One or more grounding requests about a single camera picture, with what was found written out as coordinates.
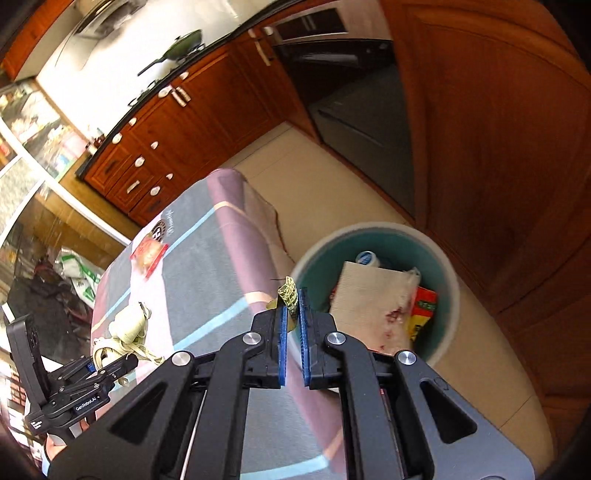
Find black built-in oven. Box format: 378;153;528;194
261;0;416;217

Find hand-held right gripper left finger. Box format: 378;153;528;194
48;302;291;480

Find glass sliding door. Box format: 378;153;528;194
0;78;132;296

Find red plastic wrapper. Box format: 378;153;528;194
405;285;438;341

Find dried leaf bundle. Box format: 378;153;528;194
92;301;162;370

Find green frying pan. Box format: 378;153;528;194
137;29;205;77

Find white paper towel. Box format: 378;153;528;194
329;261;422;356

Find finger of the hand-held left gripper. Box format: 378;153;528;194
85;353;139;376
95;368;131;392

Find person's left hand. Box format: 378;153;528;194
43;422;88;462

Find green and white sack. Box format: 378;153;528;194
55;249;102;308

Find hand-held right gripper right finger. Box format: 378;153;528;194
298;288;536;480

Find gas stove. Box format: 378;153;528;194
127;78;162;107

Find wooden kitchen cabinets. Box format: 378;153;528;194
0;0;591;425

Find steel range hood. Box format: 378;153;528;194
55;0;144;70

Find red and white packet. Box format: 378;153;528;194
130;237;168;280

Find small yellow-green wrapper scrap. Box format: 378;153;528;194
265;275;300;333

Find teal trash bin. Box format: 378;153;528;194
292;223;461;363

